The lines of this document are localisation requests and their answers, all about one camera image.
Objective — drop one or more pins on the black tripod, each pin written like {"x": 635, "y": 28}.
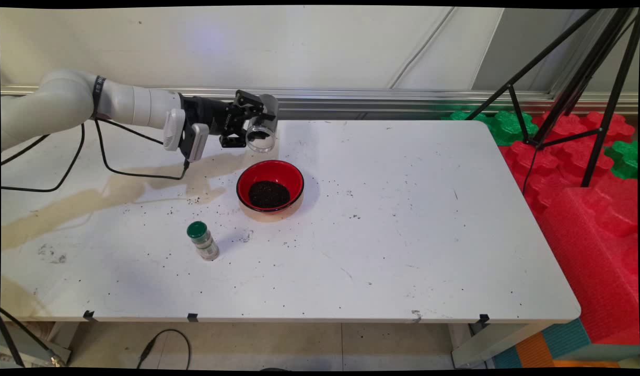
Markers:
{"x": 618, "y": 78}

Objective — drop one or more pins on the red bowl with black rim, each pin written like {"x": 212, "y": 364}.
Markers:
{"x": 270, "y": 169}

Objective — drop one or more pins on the white table leg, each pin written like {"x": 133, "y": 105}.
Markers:
{"x": 497, "y": 342}
{"x": 64, "y": 337}

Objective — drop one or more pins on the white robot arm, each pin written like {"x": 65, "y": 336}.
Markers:
{"x": 64, "y": 102}

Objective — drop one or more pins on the white vented camera box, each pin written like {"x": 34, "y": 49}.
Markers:
{"x": 173, "y": 129}

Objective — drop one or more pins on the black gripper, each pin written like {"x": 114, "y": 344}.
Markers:
{"x": 218, "y": 117}

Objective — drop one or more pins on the aluminium rail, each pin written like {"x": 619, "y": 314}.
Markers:
{"x": 377, "y": 97}

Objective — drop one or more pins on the green foam block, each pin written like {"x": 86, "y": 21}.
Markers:
{"x": 463, "y": 116}
{"x": 624, "y": 159}
{"x": 508, "y": 128}

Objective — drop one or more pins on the red foam floor tiles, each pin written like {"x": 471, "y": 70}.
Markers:
{"x": 555, "y": 162}

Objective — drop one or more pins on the teal foam tile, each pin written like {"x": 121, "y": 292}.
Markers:
{"x": 565, "y": 339}

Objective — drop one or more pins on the clear plastic jar with seeds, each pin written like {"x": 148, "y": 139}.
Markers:
{"x": 270, "y": 112}

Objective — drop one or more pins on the green-lidded spice bottle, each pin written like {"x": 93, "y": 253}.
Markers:
{"x": 203, "y": 239}

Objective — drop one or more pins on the red and green foam mats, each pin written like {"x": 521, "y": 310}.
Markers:
{"x": 596, "y": 261}

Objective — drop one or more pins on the black seed heap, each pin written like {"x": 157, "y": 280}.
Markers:
{"x": 269, "y": 194}

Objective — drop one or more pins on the black tape piece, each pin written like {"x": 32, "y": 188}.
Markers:
{"x": 484, "y": 318}
{"x": 193, "y": 317}
{"x": 89, "y": 315}

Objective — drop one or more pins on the orange foam tile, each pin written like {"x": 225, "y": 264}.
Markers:
{"x": 534, "y": 352}

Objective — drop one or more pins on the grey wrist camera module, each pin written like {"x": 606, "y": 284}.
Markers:
{"x": 197, "y": 143}

